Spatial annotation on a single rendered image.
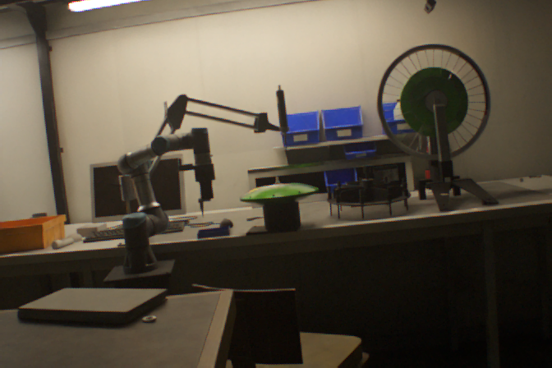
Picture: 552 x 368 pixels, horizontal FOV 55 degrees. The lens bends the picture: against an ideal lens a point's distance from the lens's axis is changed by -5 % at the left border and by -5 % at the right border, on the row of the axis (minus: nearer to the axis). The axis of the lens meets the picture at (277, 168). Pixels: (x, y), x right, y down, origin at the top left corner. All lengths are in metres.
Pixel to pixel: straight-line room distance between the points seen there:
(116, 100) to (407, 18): 1.70
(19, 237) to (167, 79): 1.23
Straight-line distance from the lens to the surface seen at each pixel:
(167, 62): 3.22
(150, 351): 0.89
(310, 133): 2.87
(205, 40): 3.19
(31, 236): 2.59
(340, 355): 1.72
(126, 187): 2.30
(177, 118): 2.34
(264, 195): 2.08
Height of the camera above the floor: 1.28
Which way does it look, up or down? 3 degrees down
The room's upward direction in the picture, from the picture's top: 7 degrees counter-clockwise
